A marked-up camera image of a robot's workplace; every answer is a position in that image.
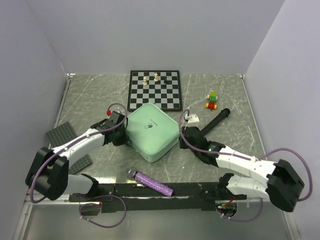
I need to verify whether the mint green medicine case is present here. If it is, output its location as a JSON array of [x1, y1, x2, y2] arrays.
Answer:
[[125, 103, 180, 163]]

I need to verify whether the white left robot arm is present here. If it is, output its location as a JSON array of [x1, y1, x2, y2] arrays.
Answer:
[[25, 111, 128, 201]]

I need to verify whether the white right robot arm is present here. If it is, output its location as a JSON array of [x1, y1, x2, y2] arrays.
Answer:
[[178, 108, 305, 212]]

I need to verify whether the black tube orange cap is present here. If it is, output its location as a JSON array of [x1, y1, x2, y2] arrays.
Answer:
[[200, 108, 231, 136]]

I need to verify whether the purple glitter microphone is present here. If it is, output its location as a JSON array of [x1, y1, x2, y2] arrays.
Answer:
[[125, 167, 174, 197]]

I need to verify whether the colourful toy block car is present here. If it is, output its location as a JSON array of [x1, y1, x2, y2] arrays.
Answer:
[[205, 91, 218, 111]]

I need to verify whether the black white chessboard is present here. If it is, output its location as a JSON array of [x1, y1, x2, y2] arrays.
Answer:
[[127, 70, 183, 112]]

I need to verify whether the grey lego baseplate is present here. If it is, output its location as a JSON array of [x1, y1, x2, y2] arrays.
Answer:
[[44, 121, 93, 176]]

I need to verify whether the cream chess pawn left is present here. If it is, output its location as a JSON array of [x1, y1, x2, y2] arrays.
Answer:
[[143, 76, 148, 86]]

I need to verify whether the cream chess pawn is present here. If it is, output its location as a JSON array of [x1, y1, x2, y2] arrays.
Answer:
[[143, 76, 148, 86], [154, 72, 159, 82]]

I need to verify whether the cream chess pawn right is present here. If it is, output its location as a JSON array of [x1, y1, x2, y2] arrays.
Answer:
[[154, 72, 159, 82]]

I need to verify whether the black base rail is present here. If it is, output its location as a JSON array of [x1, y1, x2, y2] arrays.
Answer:
[[68, 182, 248, 213]]

